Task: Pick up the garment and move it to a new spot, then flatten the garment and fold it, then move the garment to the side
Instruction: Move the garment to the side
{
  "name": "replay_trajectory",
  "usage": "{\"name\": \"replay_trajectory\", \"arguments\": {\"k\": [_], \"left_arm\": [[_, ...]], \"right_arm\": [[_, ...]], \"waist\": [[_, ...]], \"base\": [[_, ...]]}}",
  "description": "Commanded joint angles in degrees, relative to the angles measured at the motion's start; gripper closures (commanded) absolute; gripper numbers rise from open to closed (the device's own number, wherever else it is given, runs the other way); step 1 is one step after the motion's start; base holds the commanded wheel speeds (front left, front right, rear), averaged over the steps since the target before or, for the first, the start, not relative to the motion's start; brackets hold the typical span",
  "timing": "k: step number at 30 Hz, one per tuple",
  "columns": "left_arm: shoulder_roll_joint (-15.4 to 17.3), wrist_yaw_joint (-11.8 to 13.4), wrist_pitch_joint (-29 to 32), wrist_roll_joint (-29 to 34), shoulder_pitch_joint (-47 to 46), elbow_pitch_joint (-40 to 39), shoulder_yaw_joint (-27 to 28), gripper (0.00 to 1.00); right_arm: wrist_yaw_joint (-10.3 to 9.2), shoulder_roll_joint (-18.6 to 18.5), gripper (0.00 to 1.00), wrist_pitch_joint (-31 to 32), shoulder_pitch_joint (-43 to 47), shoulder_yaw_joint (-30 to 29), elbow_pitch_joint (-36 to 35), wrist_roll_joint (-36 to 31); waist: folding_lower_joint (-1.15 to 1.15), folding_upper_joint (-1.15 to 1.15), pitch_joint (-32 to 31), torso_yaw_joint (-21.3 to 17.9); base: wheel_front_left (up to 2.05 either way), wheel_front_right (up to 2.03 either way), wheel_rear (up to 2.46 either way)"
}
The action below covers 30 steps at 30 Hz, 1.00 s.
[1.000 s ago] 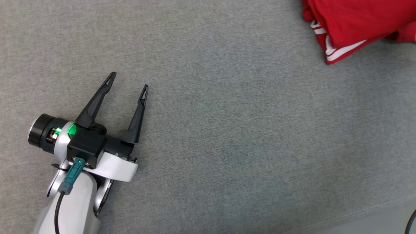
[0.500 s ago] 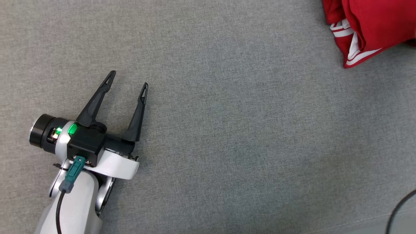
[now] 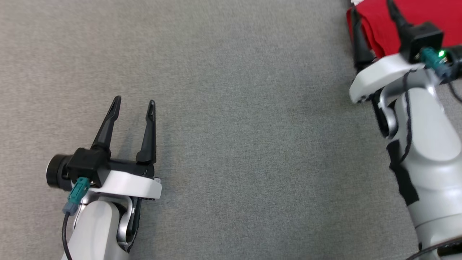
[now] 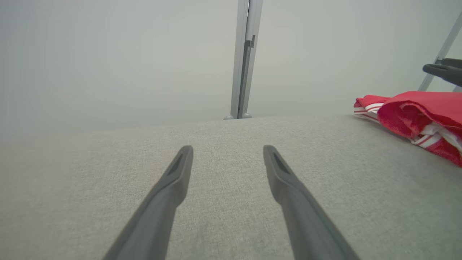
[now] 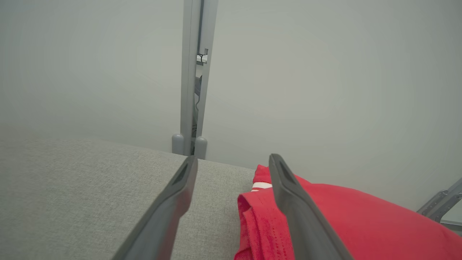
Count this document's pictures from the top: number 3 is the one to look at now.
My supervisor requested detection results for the red Bulls basketball jersey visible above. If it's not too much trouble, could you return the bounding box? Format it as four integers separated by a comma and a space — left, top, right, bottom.
346, 0, 462, 59

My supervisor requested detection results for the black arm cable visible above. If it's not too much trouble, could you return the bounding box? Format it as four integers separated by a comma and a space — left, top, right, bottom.
397, 47, 462, 260
62, 177, 91, 260

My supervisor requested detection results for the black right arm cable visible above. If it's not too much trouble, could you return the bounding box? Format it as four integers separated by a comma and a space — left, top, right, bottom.
397, 47, 462, 260

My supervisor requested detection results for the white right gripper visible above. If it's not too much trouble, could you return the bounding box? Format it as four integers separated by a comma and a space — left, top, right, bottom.
349, 0, 426, 104

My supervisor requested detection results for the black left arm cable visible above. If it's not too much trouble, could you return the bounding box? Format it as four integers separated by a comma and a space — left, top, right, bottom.
62, 177, 91, 260

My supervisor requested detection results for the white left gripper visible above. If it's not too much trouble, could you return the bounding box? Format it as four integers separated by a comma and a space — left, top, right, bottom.
46, 96, 162, 202

